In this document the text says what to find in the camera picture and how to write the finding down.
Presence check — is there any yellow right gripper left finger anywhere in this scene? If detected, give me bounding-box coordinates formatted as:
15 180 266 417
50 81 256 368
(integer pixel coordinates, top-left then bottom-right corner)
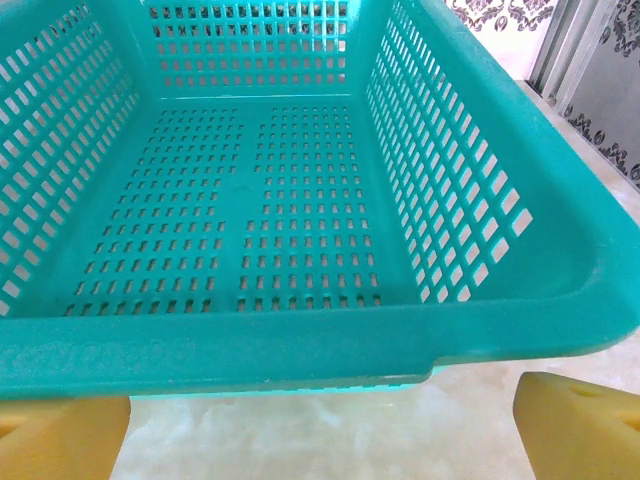
0 397 132 480

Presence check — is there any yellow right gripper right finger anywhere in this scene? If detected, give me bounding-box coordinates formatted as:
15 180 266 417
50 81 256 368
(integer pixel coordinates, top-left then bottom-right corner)
514 372 640 480

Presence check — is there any teal perforated plastic basket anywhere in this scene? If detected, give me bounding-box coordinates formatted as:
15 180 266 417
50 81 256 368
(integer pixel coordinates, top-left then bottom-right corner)
0 0 640 401

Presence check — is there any aluminium frame post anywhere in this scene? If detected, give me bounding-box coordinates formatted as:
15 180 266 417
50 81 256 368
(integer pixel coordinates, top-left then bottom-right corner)
527 0 626 109

